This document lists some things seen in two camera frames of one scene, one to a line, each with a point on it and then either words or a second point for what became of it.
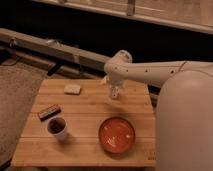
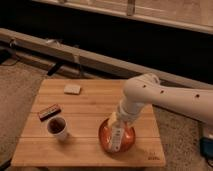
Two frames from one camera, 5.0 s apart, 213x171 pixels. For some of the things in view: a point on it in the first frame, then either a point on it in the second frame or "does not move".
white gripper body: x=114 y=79 -> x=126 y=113
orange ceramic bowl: x=117 y=135 does not move
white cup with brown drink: x=57 y=126 does not move
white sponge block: x=72 y=89 does not move
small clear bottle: x=114 y=91 -> x=116 y=137
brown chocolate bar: x=49 y=112 does not move
